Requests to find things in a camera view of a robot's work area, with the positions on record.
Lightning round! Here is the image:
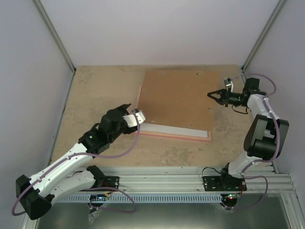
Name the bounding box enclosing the slotted grey cable duct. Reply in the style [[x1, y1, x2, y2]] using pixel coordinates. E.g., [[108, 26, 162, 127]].
[[59, 193, 222, 203]]

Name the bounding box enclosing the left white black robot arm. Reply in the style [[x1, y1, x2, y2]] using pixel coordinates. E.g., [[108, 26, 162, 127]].
[[15, 104, 145, 220]]

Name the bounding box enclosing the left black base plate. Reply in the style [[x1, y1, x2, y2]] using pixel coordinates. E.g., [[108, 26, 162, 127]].
[[92, 176, 120, 188]]

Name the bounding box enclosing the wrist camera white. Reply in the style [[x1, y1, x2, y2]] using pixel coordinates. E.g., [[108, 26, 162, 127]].
[[224, 78, 234, 92], [122, 110, 146, 128]]

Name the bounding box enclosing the controller circuit board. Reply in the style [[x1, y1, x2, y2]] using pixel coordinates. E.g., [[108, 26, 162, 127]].
[[223, 192, 241, 200], [89, 192, 112, 202]]

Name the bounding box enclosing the left controller circuit board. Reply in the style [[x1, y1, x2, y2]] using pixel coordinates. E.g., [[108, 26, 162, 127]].
[[89, 192, 112, 202]]

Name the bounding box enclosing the brown cardboard backing board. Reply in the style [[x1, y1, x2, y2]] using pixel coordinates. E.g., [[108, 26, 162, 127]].
[[137, 70, 220, 131]]

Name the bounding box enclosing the right controller circuit board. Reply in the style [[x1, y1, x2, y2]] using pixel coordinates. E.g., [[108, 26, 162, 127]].
[[223, 192, 241, 200]]

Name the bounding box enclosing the pink wooden picture frame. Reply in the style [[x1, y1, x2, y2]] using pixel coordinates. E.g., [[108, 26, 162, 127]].
[[137, 84, 215, 141]]

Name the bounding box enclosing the right aluminium corner post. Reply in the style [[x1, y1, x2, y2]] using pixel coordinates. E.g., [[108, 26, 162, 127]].
[[241, 0, 288, 73]]

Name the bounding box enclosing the aluminium rail base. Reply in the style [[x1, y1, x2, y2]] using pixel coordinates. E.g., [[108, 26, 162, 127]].
[[100, 163, 295, 194]]

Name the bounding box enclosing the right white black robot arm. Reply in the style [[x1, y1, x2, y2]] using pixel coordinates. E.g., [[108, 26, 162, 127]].
[[202, 74, 289, 192]]

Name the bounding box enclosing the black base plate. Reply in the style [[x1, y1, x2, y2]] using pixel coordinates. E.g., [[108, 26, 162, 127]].
[[202, 175, 247, 192], [92, 176, 120, 188]]

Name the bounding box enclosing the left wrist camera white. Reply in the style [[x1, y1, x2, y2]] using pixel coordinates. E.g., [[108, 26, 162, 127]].
[[122, 110, 146, 128]]

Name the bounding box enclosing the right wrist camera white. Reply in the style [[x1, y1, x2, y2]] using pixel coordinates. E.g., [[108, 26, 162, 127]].
[[224, 78, 234, 92]]

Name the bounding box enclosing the sunset landscape photo print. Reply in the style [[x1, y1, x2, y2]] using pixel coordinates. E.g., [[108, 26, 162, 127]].
[[140, 123, 209, 138]]

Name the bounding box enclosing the left aluminium corner post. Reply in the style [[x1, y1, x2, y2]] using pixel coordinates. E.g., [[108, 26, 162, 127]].
[[32, 0, 77, 73]]

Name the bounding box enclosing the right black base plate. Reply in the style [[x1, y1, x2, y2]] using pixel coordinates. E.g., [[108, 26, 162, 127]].
[[202, 175, 247, 192]]

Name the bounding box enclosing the aluminium corner post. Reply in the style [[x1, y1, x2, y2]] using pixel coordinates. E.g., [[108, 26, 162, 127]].
[[32, 0, 77, 73], [241, 0, 288, 73]]

